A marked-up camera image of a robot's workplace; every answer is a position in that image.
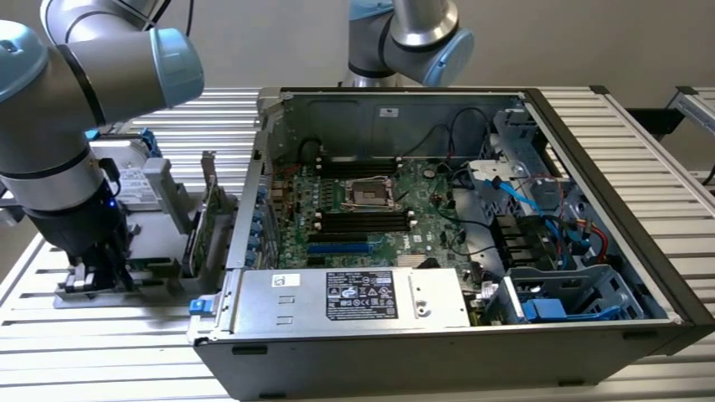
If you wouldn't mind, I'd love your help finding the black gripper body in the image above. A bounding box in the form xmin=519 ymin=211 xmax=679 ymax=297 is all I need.
xmin=24 ymin=204 xmax=136 ymax=261

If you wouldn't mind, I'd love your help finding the black wrist cable plug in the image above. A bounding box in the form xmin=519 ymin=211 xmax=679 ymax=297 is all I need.
xmin=95 ymin=157 xmax=123 ymax=210

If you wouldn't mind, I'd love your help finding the blue expansion slot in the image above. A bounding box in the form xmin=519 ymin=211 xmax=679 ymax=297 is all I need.
xmin=306 ymin=242 xmax=371 ymax=255

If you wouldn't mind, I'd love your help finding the green graphics card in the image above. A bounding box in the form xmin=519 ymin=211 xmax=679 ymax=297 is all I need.
xmin=183 ymin=150 xmax=238 ymax=278

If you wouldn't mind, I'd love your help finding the blue case latch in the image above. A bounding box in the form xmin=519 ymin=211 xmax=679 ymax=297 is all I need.
xmin=188 ymin=294 xmax=218 ymax=316

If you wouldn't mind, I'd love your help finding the green motherboard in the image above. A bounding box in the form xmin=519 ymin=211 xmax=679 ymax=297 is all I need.
xmin=266 ymin=157 xmax=485 ymax=281

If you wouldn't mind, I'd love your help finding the black looped wire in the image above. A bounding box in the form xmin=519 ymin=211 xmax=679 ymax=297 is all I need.
xmin=399 ymin=106 xmax=499 ymax=165

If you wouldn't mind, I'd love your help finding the grey disk bay blue rail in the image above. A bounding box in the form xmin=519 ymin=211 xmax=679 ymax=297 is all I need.
xmin=485 ymin=262 xmax=639 ymax=327

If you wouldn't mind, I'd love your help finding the silver chipset heat sink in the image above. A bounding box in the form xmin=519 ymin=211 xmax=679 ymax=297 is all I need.
xmin=398 ymin=254 xmax=443 ymax=270

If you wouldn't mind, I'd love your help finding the silver drive cage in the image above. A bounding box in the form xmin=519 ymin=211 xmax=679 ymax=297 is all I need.
xmin=467 ymin=106 xmax=562 ymax=213

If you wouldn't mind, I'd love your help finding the black open PC case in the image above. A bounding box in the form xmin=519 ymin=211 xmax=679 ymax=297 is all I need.
xmin=186 ymin=85 xmax=715 ymax=402

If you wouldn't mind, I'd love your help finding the grey parts rack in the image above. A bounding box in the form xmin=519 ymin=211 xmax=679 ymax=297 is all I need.
xmin=52 ymin=137 xmax=240 ymax=312

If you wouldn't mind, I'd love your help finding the silver power supply unit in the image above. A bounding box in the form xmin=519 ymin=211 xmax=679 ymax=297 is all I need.
xmin=227 ymin=266 xmax=475 ymax=332

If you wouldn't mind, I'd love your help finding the black table joining bracket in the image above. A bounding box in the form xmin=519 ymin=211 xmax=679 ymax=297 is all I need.
xmin=623 ymin=106 xmax=681 ymax=136

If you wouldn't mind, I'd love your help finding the blue flat data wire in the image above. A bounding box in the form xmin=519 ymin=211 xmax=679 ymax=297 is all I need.
xmin=487 ymin=177 xmax=569 ymax=270

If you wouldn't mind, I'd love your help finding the black RAM slot bank long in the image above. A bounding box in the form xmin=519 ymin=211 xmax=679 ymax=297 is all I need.
xmin=313 ymin=208 xmax=419 ymax=235

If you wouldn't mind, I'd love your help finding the neighbouring metal slat table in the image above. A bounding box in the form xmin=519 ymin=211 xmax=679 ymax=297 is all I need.
xmin=669 ymin=85 xmax=715 ymax=141

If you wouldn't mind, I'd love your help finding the black expansion slot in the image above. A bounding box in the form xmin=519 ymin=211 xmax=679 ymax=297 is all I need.
xmin=307 ymin=231 xmax=371 ymax=245

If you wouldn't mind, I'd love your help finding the red wire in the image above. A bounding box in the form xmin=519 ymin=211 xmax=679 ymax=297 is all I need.
xmin=581 ymin=218 xmax=611 ymax=256

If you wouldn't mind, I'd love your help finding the silver CPU socket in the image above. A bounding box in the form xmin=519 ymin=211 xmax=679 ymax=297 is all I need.
xmin=339 ymin=174 xmax=399 ymax=209

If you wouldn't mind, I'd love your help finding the silver hard disk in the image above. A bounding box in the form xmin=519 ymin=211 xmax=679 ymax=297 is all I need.
xmin=87 ymin=139 xmax=171 ymax=211

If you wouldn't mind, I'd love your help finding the black RAM slot bank short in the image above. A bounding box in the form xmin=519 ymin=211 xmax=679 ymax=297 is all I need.
xmin=319 ymin=155 xmax=403 ymax=178

